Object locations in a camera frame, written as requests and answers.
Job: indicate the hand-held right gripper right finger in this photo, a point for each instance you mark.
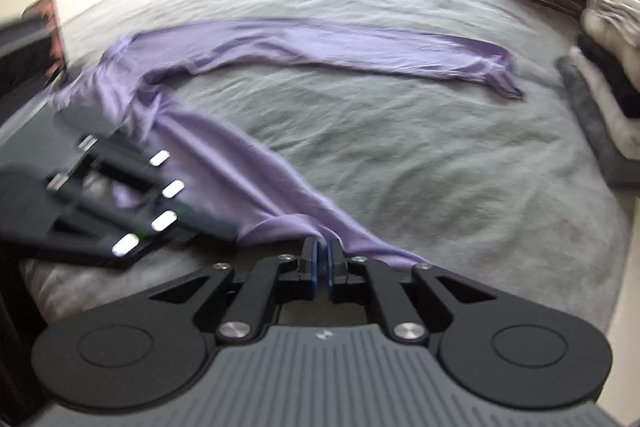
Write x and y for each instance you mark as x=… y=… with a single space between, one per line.
x=329 y=272

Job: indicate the beige folded sweater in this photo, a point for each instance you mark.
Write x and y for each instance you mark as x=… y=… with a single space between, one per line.
x=610 y=32

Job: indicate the black folded garment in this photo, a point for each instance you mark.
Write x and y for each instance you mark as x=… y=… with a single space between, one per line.
x=615 y=77

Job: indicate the black smartphone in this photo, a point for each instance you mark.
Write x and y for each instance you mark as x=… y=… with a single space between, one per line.
x=47 y=37

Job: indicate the lavender shirt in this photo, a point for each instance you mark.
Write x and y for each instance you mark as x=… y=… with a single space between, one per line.
x=225 y=157

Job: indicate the cream folded shirt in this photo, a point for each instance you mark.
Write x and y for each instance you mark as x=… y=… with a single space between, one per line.
x=620 y=2

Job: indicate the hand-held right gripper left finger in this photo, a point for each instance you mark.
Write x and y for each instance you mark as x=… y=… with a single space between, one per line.
x=312 y=267

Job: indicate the white folded sweatshirt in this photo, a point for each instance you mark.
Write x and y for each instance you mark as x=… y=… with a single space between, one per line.
x=615 y=129

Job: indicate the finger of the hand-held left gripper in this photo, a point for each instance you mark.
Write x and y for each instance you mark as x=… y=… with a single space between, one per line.
x=145 y=239
x=125 y=149

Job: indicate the grey folded garment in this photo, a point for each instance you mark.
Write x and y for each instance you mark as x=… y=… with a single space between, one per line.
x=582 y=112

